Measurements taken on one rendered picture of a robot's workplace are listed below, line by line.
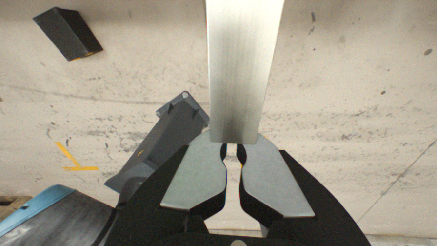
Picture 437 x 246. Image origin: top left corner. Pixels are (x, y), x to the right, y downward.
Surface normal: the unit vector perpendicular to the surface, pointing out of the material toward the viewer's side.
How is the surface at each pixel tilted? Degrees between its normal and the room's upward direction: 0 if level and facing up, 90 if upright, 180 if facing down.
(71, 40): 0
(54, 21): 0
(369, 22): 0
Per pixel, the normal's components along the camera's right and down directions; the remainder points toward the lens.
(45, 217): 0.72, -0.36
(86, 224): 0.77, -0.48
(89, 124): -0.06, 0.55
